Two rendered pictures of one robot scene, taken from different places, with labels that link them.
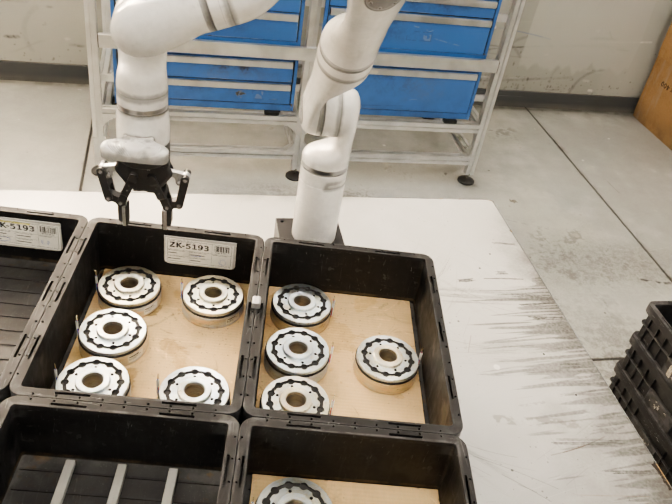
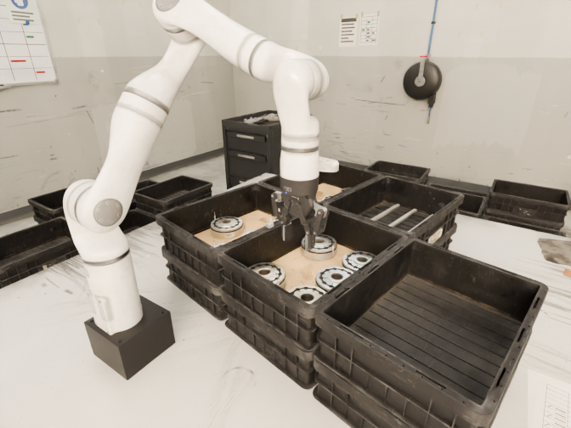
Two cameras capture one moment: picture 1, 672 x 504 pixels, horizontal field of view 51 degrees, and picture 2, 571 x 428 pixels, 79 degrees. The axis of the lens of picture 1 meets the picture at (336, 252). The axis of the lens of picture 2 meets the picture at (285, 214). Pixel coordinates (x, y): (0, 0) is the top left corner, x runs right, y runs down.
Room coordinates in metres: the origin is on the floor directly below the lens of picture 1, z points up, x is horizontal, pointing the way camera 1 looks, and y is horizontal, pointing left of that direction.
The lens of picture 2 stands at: (1.32, 0.78, 1.36)
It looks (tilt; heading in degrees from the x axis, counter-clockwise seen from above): 25 degrees down; 230
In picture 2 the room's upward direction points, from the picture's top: straight up
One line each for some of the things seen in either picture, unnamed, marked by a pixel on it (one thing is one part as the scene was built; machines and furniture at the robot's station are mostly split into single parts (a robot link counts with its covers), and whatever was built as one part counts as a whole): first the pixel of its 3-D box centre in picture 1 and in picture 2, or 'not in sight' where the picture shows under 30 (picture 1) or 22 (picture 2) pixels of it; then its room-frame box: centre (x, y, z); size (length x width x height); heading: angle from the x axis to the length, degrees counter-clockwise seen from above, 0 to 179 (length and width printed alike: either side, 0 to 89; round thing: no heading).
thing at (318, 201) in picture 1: (318, 200); (114, 287); (1.21, 0.05, 0.89); 0.09 x 0.09 x 0.17; 16
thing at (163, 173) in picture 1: (144, 161); (298, 194); (0.89, 0.30, 1.10); 0.08 x 0.08 x 0.09
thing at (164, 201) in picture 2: not in sight; (178, 219); (0.55, -1.24, 0.37); 0.40 x 0.30 x 0.45; 17
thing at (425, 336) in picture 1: (345, 350); (240, 228); (0.82, -0.04, 0.87); 0.40 x 0.30 x 0.11; 6
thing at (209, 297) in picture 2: not in sight; (242, 257); (0.82, -0.04, 0.76); 0.40 x 0.30 x 0.12; 6
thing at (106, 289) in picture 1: (129, 285); (307, 300); (0.89, 0.33, 0.86); 0.10 x 0.10 x 0.01
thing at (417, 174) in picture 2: not in sight; (393, 197); (-0.86, -0.56, 0.37); 0.40 x 0.30 x 0.45; 107
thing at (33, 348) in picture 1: (155, 307); (316, 248); (0.78, 0.25, 0.92); 0.40 x 0.30 x 0.02; 6
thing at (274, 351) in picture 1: (297, 350); not in sight; (0.81, 0.03, 0.86); 0.10 x 0.10 x 0.01
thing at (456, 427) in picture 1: (350, 327); (239, 213); (0.82, -0.04, 0.92); 0.40 x 0.30 x 0.02; 6
